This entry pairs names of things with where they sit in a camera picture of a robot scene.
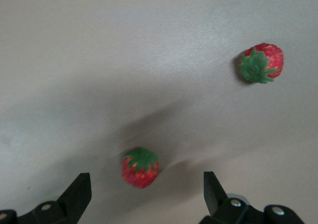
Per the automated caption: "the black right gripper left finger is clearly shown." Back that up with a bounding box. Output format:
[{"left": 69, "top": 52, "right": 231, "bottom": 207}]
[{"left": 0, "top": 172, "right": 92, "bottom": 224}]

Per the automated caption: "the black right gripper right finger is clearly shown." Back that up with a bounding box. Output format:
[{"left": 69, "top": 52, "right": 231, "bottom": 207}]
[{"left": 198, "top": 171, "right": 305, "bottom": 224}]

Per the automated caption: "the red strawberry star-shaped calyx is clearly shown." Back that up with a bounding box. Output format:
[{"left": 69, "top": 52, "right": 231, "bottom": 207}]
[{"left": 238, "top": 42, "right": 285, "bottom": 84}]

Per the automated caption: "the red strawberry large green calyx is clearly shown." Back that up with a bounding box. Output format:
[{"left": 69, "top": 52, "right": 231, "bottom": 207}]
[{"left": 121, "top": 147, "right": 159, "bottom": 189}]

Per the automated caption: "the large table cover mat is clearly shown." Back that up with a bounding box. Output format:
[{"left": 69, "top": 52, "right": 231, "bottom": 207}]
[{"left": 0, "top": 0, "right": 318, "bottom": 224}]

